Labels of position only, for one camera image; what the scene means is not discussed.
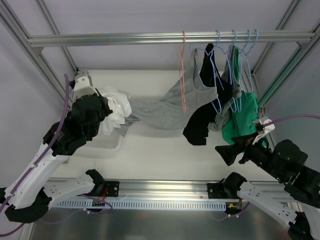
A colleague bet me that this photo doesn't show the blue hanger of black top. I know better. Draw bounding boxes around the blue hanger of black top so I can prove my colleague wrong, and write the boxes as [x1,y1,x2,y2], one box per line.
[226,29,242,113]

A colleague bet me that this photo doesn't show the green tank top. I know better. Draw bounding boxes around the green tank top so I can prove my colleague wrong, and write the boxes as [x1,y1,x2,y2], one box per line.
[221,54,259,145]

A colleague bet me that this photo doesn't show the dark grey tank top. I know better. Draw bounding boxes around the dark grey tank top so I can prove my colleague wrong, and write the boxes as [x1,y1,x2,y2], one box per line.
[208,46,242,132]

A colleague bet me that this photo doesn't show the pink wire hanger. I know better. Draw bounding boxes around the pink wire hanger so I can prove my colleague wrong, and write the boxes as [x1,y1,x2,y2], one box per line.
[177,30,187,114]

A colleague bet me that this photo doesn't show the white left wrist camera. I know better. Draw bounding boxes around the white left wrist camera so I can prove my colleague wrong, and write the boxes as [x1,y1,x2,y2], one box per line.
[69,69,98,101]

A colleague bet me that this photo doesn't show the blue hanger of grey top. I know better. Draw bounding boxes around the blue hanger of grey top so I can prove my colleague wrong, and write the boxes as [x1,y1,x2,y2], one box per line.
[192,43,225,117]

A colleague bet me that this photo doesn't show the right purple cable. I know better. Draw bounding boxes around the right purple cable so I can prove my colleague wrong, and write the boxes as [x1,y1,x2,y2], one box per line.
[262,113,320,126]

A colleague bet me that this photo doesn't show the white plastic basket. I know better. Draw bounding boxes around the white plastic basket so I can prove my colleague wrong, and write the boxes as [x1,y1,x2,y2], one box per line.
[74,87,132,160]

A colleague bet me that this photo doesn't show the empty blue hanger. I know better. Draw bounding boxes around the empty blue hanger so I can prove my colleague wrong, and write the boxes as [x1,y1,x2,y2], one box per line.
[246,29,260,76]

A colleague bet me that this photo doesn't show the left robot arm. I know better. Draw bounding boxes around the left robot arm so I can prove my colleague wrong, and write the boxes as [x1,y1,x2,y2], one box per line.
[0,93,113,224]

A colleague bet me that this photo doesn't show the aluminium frame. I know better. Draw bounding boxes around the aluminium frame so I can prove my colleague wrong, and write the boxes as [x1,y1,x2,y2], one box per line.
[0,0,320,240]

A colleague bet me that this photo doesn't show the white tank top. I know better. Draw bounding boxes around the white tank top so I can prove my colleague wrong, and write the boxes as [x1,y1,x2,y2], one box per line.
[99,86,132,136]

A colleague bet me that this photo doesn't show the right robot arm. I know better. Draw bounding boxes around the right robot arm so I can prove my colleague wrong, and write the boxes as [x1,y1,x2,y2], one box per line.
[215,133,320,240]

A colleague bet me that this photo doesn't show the blue hanger of green top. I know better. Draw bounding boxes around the blue hanger of green top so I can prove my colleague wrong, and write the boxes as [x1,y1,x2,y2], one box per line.
[240,29,254,93]

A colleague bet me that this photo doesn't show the aluminium hanging rail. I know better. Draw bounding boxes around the aluminium hanging rail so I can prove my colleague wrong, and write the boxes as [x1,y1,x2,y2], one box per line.
[27,30,316,48]

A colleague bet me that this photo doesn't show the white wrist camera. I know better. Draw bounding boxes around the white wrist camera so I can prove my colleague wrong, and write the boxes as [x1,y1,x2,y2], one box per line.
[252,116,275,145]
[69,69,98,101]

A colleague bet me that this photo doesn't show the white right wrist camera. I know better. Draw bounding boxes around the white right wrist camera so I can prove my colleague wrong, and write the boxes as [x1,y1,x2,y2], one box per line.
[252,116,275,145]

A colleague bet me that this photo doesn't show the black tank top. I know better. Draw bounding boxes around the black tank top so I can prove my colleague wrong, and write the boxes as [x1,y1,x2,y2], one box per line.
[182,42,233,146]

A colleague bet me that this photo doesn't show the white slotted cable duct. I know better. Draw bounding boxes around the white slotted cable duct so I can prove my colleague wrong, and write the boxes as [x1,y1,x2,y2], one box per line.
[54,198,227,212]

